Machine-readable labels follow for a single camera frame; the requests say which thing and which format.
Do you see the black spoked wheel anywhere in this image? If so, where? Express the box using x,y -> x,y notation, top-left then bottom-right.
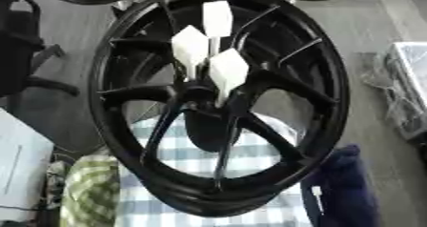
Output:
87,0 -> 353,218

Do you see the green white checked cloth bundle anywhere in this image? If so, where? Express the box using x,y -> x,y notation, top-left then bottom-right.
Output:
58,155 -> 122,227

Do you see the dark blue bag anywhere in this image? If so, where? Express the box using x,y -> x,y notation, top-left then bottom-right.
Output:
300,144 -> 380,227

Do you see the black office chair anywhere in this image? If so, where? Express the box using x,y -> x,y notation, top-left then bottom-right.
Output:
0,0 -> 82,99

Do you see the white flat board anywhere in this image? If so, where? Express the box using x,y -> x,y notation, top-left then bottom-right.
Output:
0,108 -> 55,223

